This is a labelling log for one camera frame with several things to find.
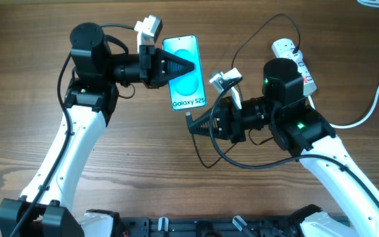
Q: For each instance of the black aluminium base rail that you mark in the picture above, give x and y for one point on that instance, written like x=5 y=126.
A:
x=206 y=227

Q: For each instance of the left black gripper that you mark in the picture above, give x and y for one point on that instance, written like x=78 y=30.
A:
x=151 y=61

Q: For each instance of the turquoise screen Galaxy smartphone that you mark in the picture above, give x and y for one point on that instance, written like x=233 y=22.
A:
x=187 y=91

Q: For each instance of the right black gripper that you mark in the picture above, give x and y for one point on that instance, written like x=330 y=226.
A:
x=230 y=125

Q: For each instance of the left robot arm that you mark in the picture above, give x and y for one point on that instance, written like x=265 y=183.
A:
x=44 y=206

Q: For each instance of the white USB charger plug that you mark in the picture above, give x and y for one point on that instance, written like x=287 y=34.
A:
x=296 y=57

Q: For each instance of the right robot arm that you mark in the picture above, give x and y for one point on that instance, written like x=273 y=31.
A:
x=309 y=138

